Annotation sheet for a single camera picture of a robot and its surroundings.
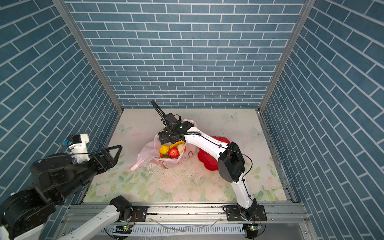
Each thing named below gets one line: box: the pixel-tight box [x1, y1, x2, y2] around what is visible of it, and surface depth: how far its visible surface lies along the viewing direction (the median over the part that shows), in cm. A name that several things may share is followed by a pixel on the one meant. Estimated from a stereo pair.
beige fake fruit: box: [177, 143, 185, 155], surface depth 93 cm
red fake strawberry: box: [168, 147, 180, 159], surface depth 91 cm
